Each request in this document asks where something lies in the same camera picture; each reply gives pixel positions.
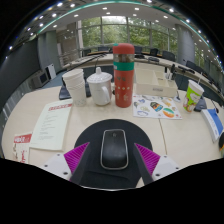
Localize stack of white paper cups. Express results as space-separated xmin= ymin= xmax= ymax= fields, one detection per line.
xmin=61 ymin=68 xmax=88 ymax=108

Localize blue and white book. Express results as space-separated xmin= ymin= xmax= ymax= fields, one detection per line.
xmin=200 ymin=108 xmax=224 ymax=144

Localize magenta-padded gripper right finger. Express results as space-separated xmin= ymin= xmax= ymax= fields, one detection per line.
xmin=133 ymin=142 xmax=181 ymax=186

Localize far conference microphone units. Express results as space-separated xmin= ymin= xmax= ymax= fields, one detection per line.
xmin=133 ymin=53 xmax=198 ymax=75

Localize green printed paper cup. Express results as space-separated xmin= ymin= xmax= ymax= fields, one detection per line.
xmin=182 ymin=79 xmax=205 ymax=113

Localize white lidded ceramic mug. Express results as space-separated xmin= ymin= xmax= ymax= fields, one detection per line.
xmin=86 ymin=66 xmax=114 ymax=107

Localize cream paper document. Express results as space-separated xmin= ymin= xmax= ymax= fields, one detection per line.
xmin=29 ymin=98 xmax=74 ymax=152

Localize colourful sticker sheet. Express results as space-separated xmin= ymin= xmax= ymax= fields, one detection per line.
xmin=132 ymin=94 xmax=183 ymax=120

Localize black computer mouse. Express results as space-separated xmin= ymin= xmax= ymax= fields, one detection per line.
xmin=100 ymin=128 xmax=130 ymax=171

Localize red thermos bottle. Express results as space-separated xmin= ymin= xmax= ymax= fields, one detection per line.
xmin=112 ymin=42 xmax=136 ymax=109

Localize black office chairs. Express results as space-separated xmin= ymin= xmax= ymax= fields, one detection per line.
xmin=81 ymin=44 xmax=224 ymax=89

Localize black mouse pad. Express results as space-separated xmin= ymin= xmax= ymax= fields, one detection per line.
xmin=73 ymin=118 xmax=154 ymax=190

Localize white cardboard box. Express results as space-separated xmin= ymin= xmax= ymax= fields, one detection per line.
xmin=134 ymin=68 xmax=179 ymax=98

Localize white floor-standing appliance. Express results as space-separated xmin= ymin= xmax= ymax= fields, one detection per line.
xmin=44 ymin=63 xmax=58 ymax=81

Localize black handheld microphone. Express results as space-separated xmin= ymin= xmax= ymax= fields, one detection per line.
xmin=218 ymin=131 xmax=224 ymax=158

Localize red and white leaflet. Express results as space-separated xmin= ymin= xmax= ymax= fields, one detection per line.
xmin=12 ymin=131 xmax=34 ymax=164

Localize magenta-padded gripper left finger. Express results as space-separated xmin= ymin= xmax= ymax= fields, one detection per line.
xmin=42 ymin=142 xmax=91 ymax=185

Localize ceiling lights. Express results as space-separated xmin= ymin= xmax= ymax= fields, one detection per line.
xmin=6 ymin=0 xmax=221 ymax=49

